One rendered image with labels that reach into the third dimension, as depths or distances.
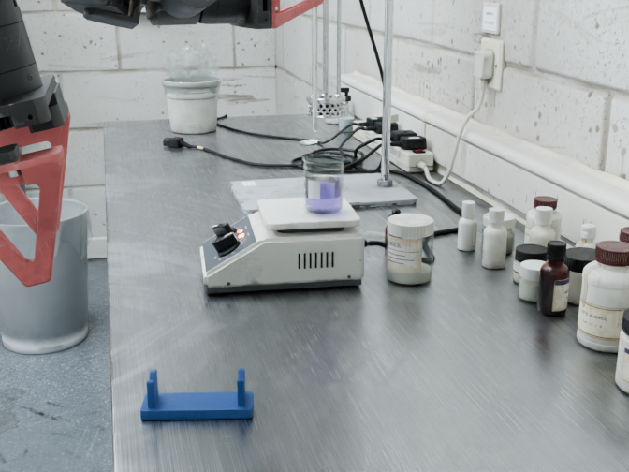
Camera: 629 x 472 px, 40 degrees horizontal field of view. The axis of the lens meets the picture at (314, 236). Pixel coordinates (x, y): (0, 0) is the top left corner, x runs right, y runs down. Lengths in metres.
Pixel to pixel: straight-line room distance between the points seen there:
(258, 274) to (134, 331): 0.18
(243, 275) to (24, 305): 1.73
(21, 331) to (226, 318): 1.82
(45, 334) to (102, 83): 1.14
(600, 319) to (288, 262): 0.37
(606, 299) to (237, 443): 0.41
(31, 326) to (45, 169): 2.30
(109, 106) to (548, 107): 2.36
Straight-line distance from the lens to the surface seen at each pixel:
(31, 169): 0.47
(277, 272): 1.06
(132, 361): 0.91
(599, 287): 0.94
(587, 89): 1.31
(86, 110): 3.50
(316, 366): 0.88
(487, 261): 1.18
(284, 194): 1.50
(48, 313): 2.74
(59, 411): 2.45
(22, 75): 0.51
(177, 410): 0.79
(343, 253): 1.07
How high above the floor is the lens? 1.14
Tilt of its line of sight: 17 degrees down
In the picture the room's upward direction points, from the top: straight up
